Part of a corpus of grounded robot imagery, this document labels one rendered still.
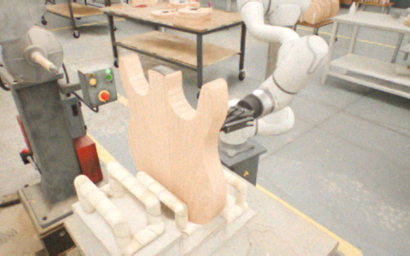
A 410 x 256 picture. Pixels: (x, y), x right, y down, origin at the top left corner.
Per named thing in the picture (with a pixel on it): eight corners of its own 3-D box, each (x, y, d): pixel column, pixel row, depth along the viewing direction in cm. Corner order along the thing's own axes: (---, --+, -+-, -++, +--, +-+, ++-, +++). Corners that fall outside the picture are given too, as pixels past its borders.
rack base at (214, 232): (127, 221, 95) (123, 199, 90) (168, 194, 105) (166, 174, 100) (185, 279, 78) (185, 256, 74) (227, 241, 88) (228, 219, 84)
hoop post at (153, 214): (146, 230, 70) (142, 201, 66) (156, 223, 72) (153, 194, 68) (154, 238, 69) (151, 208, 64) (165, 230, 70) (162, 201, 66)
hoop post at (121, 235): (114, 251, 66) (107, 221, 61) (127, 243, 68) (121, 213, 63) (122, 261, 64) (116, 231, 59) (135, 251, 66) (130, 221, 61)
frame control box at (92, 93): (67, 106, 178) (56, 64, 164) (101, 96, 190) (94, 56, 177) (84, 121, 162) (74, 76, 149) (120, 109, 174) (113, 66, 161)
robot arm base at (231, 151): (231, 130, 185) (232, 122, 182) (255, 147, 170) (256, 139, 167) (207, 139, 177) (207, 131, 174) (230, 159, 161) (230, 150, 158)
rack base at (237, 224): (167, 196, 104) (167, 194, 104) (198, 176, 114) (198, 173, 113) (227, 242, 88) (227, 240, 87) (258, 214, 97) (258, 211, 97)
